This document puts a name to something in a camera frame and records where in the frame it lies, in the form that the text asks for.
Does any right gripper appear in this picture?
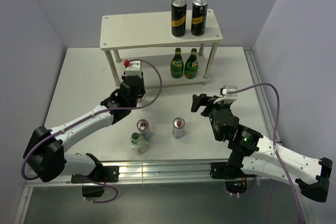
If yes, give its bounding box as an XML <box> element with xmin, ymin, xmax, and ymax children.
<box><xmin>191</xmin><ymin>93</ymin><xmax>231</xmax><ymax>141</ymax></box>

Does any green glass bottle back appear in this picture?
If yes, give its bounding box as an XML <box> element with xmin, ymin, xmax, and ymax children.
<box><xmin>184</xmin><ymin>48</ymin><xmax>198</xmax><ymax>79</ymax></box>

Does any green glass bottle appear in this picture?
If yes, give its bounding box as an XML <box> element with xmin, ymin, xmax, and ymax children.
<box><xmin>184</xmin><ymin>48</ymin><xmax>198</xmax><ymax>79</ymax></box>
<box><xmin>170</xmin><ymin>48</ymin><xmax>184</xmax><ymax>79</ymax></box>

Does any green glass bottle front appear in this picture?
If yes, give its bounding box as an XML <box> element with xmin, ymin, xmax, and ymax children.
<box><xmin>170</xmin><ymin>48</ymin><xmax>184</xmax><ymax>79</ymax></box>

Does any clear bottle green cap front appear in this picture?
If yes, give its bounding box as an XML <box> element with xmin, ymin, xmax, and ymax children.
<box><xmin>130</xmin><ymin>133</ymin><xmax>146</xmax><ymax>154</ymax></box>

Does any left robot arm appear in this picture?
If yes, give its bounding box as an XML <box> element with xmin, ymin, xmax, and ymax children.
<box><xmin>21</xmin><ymin>74</ymin><xmax>145</xmax><ymax>182</ymax></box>

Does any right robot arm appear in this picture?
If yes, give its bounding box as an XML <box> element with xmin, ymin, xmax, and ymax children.
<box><xmin>191</xmin><ymin>94</ymin><xmax>332</xmax><ymax>202</ymax></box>

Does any white two-tier shelf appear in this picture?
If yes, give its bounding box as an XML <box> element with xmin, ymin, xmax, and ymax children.
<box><xmin>100</xmin><ymin>9</ymin><xmax>223</xmax><ymax>87</ymax></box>

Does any silver can red top right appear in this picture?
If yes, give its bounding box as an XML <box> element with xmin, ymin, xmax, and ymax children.
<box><xmin>172</xmin><ymin>117</ymin><xmax>185</xmax><ymax>139</ymax></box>

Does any silver can red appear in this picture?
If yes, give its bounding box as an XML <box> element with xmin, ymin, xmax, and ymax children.
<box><xmin>172</xmin><ymin>117</ymin><xmax>185</xmax><ymax>139</ymax></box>
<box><xmin>136</xmin><ymin>119</ymin><xmax>151</xmax><ymax>140</ymax></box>

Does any silver can red top left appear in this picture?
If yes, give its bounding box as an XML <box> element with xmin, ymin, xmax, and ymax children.
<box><xmin>136</xmin><ymin>119</ymin><xmax>151</xmax><ymax>140</ymax></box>

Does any black can left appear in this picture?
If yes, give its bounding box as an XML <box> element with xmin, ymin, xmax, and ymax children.
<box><xmin>171</xmin><ymin>0</ymin><xmax>187</xmax><ymax>37</ymax></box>

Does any black can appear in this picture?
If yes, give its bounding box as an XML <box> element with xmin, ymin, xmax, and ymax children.
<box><xmin>171</xmin><ymin>0</ymin><xmax>187</xmax><ymax>37</ymax></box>
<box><xmin>191</xmin><ymin>0</ymin><xmax>208</xmax><ymax>36</ymax></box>

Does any black can right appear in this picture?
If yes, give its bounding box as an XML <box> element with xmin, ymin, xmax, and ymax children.
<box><xmin>191</xmin><ymin>0</ymin><xmax>208</xmax><ymax>36</ymax></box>

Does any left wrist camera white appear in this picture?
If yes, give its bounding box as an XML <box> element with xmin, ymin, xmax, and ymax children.
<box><xmin>123</xmin><ymin>60</ymin><xmax>142</xmax><ymax>78</ymax></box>

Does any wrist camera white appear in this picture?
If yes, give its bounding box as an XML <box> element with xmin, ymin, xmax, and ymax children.
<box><xmin>123</xmin><ymin>60</ymin><xmax>142</xmax><ymax>78</ymax></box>
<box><xmin>213</xmin><ymin>85</ymin><xmax>238</xmax><ymax>104</ymax></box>

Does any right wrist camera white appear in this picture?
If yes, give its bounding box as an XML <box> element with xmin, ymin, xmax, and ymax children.
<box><xmin>213</xmin><ymin>85</ymin><xmax>238</xmax><ymax>104</ymax></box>

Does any aluminium side rail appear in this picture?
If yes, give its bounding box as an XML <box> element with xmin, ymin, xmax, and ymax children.
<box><xmin>243</xmin><ymin>47</ymin><xmax>316</xmax><ymax>223</ymax></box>

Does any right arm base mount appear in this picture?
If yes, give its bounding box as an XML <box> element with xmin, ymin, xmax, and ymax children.
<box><xmin>209</xmin><ymin>153</ymin><xmax>258</xmax><ymax>199</ymax></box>

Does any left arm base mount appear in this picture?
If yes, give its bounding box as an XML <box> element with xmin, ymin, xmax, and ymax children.
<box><xmin>70</xmin><ymin>153</ymin><xmax>120</xmax><ymax>204</ymax></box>

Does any aluminium front rail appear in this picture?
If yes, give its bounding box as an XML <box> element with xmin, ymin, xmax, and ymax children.
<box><xmin>26</xmin><ymin>158</ymin><xmax>300</xmax><ymax>187</ymax></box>

